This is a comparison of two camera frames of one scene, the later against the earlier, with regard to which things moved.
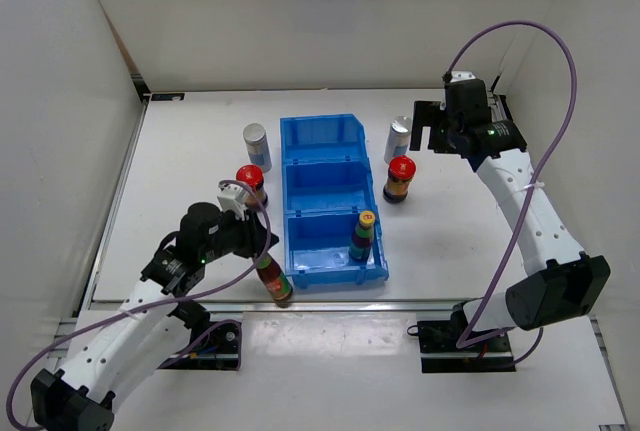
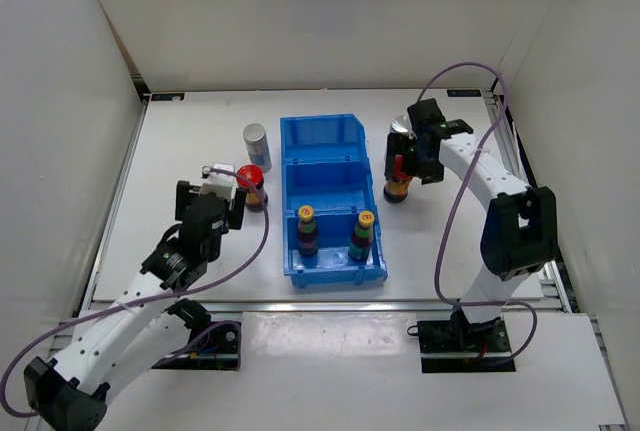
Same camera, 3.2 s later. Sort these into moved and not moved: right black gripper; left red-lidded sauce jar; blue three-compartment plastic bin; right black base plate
Moved: right black gripper
Not moved: left red-lidded sauce jar; blue three-compartment plastic bin; right black base plate
